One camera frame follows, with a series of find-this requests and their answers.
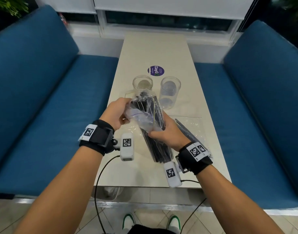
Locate person's black shorts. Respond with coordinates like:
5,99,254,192
127,224,178,234

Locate white and green sneaker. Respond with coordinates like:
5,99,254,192
121,213,136,231
166,215,181,233

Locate narrow white roller blind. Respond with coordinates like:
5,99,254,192
33,0,97,14

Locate person's left hand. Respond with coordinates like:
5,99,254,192
99,97,135,131

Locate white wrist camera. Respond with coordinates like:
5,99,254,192
163,161,183,188
113,132,135,162

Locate clear glass cup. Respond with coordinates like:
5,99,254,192
132,75,153,95
159,76,181,110

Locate round purple sticker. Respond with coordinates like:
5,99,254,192
147,65,165,78

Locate blue cushioned sofa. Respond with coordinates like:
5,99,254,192
193,20,298,210
0,4,120,200

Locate person's right hand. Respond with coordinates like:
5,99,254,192
148,116,191,152

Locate black wrist strap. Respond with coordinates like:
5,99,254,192
78,119,115,156
175,141,213,175

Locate person's left forearm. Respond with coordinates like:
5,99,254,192
13,145,104,234

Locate bundle of metal straws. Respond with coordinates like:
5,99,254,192
129,91,174,164
174,118,208,154

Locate person's right forearm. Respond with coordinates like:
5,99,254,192
195,164,285,234

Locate black camera cable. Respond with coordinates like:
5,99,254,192
179,179,208,234
93,155,121,234

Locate small green plant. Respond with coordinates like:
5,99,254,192
0,0,30,19

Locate clear plastic bag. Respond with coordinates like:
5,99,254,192
124,89,175,165
171,115,213,159

